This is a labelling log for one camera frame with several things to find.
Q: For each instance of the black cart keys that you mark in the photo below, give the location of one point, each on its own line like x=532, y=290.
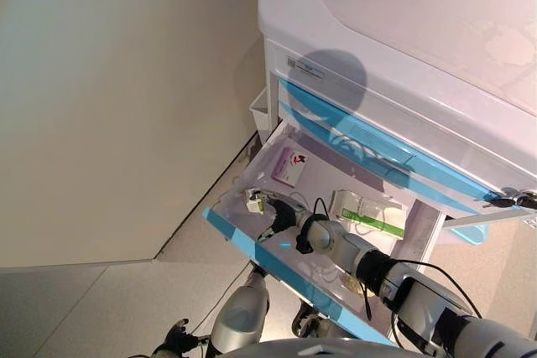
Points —
x=514, y=199

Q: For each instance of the white bin blue lid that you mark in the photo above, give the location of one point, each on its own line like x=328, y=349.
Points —
x=467, y=233

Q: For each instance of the blue white cart drawer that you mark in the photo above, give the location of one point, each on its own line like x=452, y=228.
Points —
x=432, y=190
x=440, y=173
x=335, y=173

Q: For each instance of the cart label sticker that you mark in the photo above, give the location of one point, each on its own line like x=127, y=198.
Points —
x=305, y=68

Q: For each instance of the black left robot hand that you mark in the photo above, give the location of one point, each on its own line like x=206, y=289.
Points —
x=180, y=341

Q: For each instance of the small green white medicine box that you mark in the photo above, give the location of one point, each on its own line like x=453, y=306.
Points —
x=256, y=203

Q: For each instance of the white cart side bin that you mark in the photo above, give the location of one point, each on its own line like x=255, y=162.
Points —
x=260, y=117

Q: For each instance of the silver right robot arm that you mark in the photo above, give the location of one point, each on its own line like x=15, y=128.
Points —
x=419, y=295

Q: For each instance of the white medical cart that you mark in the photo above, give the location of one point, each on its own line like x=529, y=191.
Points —
x=377, y=39

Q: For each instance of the long green white medicine box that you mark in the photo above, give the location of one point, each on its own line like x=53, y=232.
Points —
x=365, y=217

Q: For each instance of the purple white medicine box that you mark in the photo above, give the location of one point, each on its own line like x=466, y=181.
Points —
x=289, y=167

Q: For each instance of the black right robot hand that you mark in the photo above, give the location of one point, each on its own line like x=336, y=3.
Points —
x=287, y=215

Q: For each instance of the silver left robot leg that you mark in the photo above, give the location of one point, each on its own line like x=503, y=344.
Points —
x=239, y=316

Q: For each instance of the grey robot torso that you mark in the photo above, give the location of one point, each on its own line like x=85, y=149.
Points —
x=327, y=349

